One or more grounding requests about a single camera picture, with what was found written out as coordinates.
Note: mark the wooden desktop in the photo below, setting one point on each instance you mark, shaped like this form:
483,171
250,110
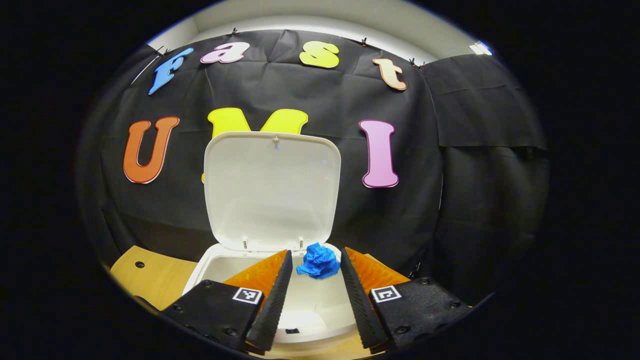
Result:
155,280

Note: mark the blue paper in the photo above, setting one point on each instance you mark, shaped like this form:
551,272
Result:
319,262

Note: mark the white desktop garbage bin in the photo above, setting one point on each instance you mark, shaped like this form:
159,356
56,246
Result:
270,190

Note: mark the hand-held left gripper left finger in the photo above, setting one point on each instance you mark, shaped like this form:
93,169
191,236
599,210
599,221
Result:
275,305

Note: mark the black backdrop cloth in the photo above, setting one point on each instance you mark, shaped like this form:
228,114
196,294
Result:
400,210

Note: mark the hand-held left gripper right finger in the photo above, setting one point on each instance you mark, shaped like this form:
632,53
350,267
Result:
357,305

